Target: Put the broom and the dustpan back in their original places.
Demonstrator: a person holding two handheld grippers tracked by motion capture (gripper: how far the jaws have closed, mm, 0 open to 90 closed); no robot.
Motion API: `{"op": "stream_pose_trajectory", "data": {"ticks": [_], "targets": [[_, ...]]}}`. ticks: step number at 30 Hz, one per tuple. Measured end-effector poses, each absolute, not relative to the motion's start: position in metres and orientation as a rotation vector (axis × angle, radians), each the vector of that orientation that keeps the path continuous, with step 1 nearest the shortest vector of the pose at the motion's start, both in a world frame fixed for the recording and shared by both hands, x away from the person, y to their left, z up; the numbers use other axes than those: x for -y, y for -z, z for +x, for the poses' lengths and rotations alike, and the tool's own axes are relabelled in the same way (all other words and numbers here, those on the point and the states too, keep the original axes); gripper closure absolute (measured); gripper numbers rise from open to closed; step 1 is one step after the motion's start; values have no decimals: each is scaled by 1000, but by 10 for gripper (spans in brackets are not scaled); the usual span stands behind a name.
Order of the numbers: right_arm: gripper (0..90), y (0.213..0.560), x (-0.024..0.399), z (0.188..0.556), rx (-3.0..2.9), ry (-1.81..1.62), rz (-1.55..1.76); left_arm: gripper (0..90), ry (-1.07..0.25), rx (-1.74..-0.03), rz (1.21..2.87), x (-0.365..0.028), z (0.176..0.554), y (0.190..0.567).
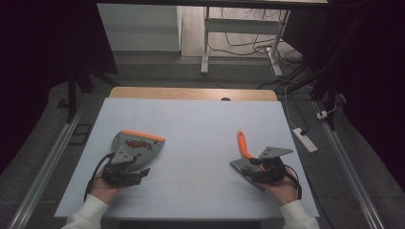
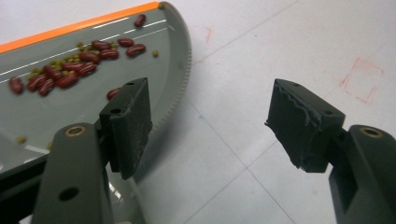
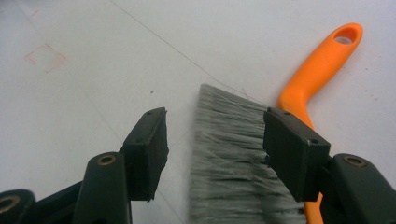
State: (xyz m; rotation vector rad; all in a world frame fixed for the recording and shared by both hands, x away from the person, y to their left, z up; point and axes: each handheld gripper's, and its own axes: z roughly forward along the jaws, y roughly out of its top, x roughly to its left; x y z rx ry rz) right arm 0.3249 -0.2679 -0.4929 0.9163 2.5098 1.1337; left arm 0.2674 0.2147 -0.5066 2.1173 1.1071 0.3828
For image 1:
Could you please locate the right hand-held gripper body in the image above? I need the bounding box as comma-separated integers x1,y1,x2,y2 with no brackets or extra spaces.
250,145,294,185

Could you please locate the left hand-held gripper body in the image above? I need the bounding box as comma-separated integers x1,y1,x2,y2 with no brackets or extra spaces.
101,150,143,188

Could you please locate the grey dustpan with orange edge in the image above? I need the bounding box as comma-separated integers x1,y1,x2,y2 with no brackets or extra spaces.
110,129,166,173

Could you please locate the pile of red scraps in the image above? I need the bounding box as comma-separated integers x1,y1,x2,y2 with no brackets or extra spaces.
124,138,155,151

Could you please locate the person's right hand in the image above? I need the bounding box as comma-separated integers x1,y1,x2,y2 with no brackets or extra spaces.
263,167,301,208

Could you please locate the person's left hand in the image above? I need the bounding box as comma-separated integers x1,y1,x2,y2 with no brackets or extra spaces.
88,176,126,206

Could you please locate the white power strip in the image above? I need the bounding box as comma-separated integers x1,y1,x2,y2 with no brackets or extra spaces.
292,127,319,154

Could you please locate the white table cover sheet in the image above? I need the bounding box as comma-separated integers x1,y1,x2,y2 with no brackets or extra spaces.
53,97,320,221

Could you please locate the wooden table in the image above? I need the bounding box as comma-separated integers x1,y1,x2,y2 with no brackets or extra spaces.
108,86,279,102

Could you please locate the black stand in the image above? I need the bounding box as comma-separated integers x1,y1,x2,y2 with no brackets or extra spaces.
286,60,339,132
56,61,113,124

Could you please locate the dark curtain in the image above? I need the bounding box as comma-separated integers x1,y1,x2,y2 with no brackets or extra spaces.
281,0,405,187
0,0,118,175

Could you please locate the white cabinet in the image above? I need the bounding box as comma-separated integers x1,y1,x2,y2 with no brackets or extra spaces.
96,3,183,52

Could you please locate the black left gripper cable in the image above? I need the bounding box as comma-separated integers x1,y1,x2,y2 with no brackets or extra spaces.
83,152,115,202

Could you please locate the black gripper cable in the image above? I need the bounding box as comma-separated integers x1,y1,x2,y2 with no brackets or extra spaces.
83,152,115,202
284,164,303,201

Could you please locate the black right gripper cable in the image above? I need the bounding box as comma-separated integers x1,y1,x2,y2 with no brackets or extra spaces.
284,164,303,201

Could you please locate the black floor bracket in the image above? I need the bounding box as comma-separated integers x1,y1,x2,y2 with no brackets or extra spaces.
69,123,94,147

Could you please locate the metal floor rail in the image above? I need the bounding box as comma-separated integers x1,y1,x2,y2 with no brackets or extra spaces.
312,100,385,229
7,107,86,229

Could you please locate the tangle of black floor cables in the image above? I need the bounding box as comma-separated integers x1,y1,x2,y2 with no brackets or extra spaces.
208,7,305,66

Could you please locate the white desk frame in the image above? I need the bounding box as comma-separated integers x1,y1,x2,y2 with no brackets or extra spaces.
200,6,291,77

